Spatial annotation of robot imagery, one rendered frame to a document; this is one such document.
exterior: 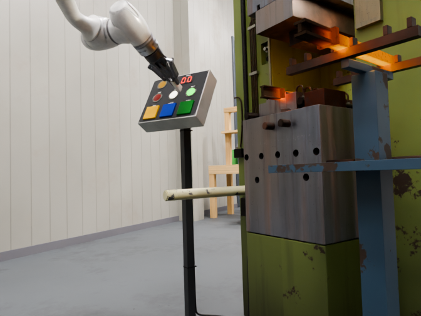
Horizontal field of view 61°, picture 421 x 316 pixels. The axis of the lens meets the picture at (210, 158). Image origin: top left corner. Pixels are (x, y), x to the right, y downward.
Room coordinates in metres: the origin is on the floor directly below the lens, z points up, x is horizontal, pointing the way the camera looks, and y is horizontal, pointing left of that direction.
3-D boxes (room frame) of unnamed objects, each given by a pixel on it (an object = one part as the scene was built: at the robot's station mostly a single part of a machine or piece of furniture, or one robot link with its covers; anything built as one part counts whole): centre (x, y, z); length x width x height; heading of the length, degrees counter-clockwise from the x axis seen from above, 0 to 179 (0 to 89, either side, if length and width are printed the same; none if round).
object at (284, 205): (1.44, -0.47, 0.69); 0.56 x 0.38 x 0.45; 125
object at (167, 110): (1.66, 0.19, 1.01); 0.07 x 0.05 x 0.07; 60
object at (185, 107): (1.61, 0.11, 1.01); 0.07 x 0.05 x 0.07; 60
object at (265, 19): (1.48, -0.43, 1.32); 0.42 x 0.20 x 0.10; 125
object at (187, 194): (1.59, 0.01, 0.62); 0.44 x 0.05 x 0.05; 125
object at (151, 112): (1.71, 0.28, 1.01); 0.07 x 0.05 x 0.07; 60
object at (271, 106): (1.48, -0.43, 0.96); 0.42 x 0.20 x 0.09; 125
